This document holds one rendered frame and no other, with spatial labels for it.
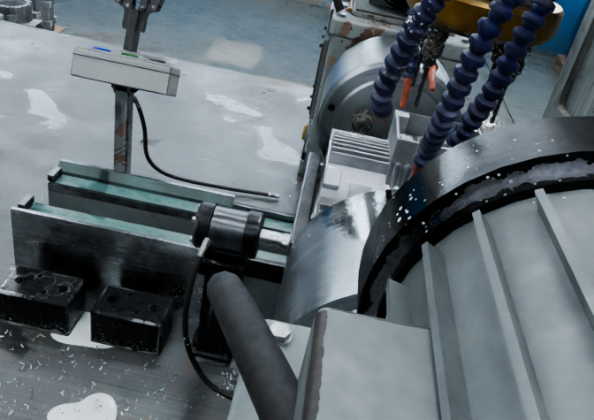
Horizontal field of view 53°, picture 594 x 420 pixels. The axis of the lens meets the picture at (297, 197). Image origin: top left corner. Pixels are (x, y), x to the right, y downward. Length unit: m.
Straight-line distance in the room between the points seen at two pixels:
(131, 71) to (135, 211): 0.25
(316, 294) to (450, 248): 0.28
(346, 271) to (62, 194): 0.61
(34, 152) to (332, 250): 0.91
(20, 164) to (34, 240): 0.39
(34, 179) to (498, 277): 1.12
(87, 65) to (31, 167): 0.29
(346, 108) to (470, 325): 0.84
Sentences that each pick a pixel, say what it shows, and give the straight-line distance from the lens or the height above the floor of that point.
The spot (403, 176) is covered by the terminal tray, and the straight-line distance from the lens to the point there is 0.78.
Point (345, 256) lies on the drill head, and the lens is 0.53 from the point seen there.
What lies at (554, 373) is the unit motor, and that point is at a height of 1.34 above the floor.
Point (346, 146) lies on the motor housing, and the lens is 0.80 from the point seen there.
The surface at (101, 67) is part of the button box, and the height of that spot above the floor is 1.05.
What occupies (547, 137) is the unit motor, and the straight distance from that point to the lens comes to 0.26.
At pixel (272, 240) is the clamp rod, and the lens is 0.74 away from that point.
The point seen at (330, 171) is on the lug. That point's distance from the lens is 0.77.
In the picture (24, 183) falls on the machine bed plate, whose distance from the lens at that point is 1.24.
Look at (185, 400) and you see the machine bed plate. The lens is 0.83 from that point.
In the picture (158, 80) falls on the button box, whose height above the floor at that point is 1.05.
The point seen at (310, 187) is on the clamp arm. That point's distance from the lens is 0.84.
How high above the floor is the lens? 1.44
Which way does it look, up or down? 31 degrees down
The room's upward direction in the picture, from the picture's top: 12 degrees clockwise
